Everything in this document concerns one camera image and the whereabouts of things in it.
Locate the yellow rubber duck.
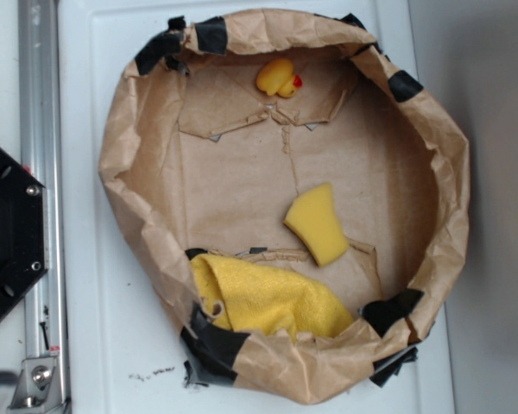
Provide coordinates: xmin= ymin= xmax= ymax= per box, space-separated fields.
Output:
xmin=256 ymin=58 xmax=303 ymax=98

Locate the brown paper lined bin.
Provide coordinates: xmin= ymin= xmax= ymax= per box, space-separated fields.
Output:
xmin=99 ymin=9 xmax=470 ymax=405

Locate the yellow sponge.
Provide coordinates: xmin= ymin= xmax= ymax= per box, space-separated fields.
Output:
xmin=283 ymin=182 xmax=349 ymax=267

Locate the yellow microfiber cloth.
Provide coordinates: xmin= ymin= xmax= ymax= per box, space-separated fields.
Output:
xmin=190 ymin=254 xmax=354 ymax=340

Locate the white tray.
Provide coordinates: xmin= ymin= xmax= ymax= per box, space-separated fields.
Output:
xmin=58 ymin=1 xmax=454 ymax=413

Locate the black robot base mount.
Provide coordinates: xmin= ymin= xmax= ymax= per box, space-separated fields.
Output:
xmin=0 ymin=148 xmax=47 ymax=322

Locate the aluminium extrusion rail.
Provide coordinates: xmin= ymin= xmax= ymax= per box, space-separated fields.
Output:
xmin=8 ymin=1 xmax=72 ymax=413

